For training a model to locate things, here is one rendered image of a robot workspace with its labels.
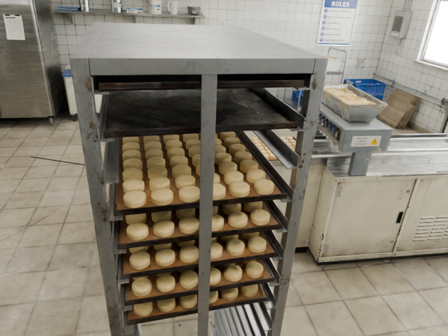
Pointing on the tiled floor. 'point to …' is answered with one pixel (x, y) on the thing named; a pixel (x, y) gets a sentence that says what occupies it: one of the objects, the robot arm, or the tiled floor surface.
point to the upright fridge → (30, 63)
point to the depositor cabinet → (381, 213)
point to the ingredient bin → (74, 93)
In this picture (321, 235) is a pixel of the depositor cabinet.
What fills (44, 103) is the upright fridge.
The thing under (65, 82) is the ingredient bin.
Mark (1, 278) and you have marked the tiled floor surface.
